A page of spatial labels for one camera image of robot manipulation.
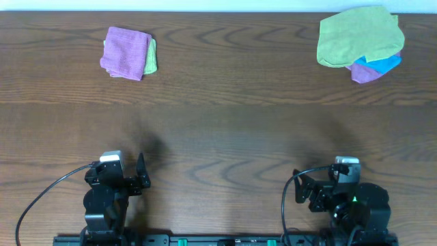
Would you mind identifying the purple microfibre cloth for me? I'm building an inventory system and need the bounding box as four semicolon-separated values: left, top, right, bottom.
100;27;152;81

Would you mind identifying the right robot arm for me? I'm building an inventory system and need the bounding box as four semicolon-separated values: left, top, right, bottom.
293;164;399;246

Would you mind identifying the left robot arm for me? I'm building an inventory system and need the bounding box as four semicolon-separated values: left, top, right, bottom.
80;150;151;245

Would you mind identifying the folded light green cloth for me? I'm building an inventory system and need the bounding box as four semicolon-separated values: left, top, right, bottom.
100;34;157;81

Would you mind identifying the blue cloth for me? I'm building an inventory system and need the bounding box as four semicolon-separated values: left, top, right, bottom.
354;55;402;74

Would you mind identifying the unfolded green cloth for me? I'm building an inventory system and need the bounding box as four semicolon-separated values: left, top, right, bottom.
316;6;405;68

